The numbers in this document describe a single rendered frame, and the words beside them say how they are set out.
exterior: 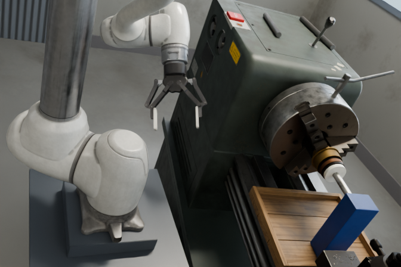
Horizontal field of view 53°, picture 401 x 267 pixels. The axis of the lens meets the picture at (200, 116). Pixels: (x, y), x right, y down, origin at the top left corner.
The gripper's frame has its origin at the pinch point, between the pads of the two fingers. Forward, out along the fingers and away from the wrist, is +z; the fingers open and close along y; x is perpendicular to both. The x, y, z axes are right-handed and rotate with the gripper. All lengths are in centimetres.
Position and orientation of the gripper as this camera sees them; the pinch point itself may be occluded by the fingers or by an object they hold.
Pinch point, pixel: (176, 125)
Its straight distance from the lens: 129.6
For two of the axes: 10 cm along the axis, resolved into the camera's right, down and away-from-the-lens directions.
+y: 10.0, -0.4, -0.5
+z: 0.3, 9.9, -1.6
